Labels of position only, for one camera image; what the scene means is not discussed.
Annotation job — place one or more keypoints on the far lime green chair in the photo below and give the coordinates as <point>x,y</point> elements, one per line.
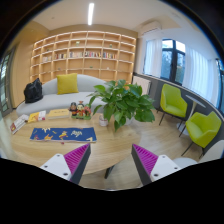
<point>171,101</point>

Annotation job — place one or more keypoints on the yellow book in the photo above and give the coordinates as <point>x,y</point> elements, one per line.
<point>58,113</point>

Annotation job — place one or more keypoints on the near lime green chair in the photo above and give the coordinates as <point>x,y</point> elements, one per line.
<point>203,129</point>

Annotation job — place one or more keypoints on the white sheer curtain left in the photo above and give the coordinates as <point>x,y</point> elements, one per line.
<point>153,58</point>

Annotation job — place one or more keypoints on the yellow cushion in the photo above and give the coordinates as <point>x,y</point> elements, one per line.
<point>67,84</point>

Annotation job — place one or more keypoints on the grey curved sofa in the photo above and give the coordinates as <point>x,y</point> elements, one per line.
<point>52,100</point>

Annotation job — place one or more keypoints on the yellow and white booklet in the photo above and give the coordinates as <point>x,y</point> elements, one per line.
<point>37,116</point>

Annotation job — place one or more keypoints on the glass door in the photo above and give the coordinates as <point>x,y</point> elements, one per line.
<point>5,72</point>

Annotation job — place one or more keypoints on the white sheer curtain right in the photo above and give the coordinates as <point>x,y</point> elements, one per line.
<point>201,75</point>

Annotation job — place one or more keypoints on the red and white book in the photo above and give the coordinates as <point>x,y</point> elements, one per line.
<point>18,123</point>

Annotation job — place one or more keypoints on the white air conditioner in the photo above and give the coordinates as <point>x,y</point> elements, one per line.
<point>152,26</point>

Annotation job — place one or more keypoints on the blue patterned towel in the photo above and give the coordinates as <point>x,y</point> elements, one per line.
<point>64,134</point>

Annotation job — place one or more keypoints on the black bag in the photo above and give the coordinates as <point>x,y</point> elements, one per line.
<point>33,91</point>

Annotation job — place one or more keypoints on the lime green chair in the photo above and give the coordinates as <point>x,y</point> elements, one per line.
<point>171,101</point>
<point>203,129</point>

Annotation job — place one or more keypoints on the green potted plant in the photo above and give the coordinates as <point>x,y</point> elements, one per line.
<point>123,102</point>

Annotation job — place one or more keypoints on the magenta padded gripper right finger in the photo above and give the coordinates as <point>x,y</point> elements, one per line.
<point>151,167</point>

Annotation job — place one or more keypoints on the ceiling strip light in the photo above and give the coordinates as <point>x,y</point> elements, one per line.
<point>90,13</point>

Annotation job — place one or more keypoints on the dark framed window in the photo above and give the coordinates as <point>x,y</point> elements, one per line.
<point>173,61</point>

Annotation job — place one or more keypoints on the small round side table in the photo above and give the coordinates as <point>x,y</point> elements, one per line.
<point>181,126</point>

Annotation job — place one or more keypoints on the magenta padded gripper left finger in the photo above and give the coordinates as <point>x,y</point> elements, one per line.
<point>69,166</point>

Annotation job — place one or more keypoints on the colourful toy figurines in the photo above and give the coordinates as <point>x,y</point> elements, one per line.
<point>80,110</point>

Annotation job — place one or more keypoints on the white radiator panel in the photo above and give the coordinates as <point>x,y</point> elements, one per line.
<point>144,83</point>

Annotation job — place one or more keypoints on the white sheer curtain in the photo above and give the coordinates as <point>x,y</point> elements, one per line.
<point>201,75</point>
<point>153,58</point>

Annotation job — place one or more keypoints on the wooden bookshelf wall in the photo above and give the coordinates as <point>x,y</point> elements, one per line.
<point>104,55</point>

